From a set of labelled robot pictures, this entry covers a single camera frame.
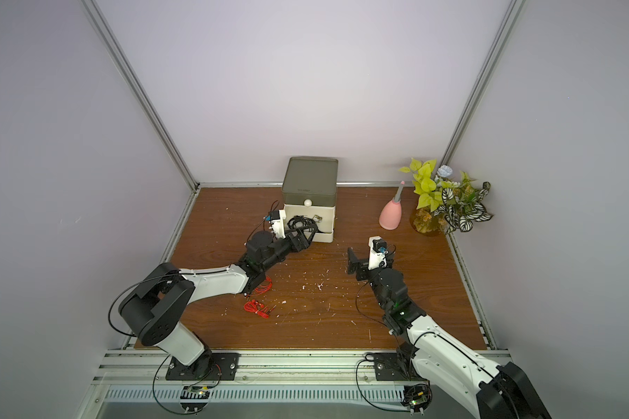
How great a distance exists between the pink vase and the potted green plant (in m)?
0.07

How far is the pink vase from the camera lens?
959mm

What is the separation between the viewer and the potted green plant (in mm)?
815
